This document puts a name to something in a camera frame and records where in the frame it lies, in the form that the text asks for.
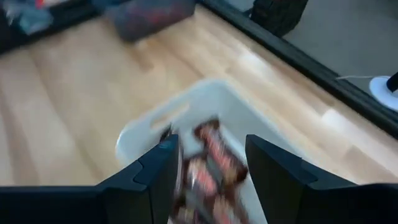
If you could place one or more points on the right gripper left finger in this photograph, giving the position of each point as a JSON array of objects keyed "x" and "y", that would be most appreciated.
[{"x": 124, "y": 199}]

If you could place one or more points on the black power station red top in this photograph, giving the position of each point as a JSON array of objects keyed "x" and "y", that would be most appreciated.
[{"x": 280, "y": 15}]

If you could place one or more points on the brown Snickers candy bar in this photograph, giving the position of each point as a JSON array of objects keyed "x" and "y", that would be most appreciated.
[
  {"x": 217, "y": 149},
  {"x": 200, "y": 177},
  {"x": 228, "y": 213}
]

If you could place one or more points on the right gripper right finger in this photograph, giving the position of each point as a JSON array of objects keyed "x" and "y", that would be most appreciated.
[{"x": 311, "y": 202}]

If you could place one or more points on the dark grey plastic bin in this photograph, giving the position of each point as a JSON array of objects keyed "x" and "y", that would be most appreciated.
[{"x": 149, "y": 28}]

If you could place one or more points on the white round pole base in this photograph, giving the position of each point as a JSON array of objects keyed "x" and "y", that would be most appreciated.
[{"x": 381, "y": 90}]

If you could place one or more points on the white plastic bin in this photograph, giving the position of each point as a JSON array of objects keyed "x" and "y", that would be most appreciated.
[{"x": 214, "y": 99}]

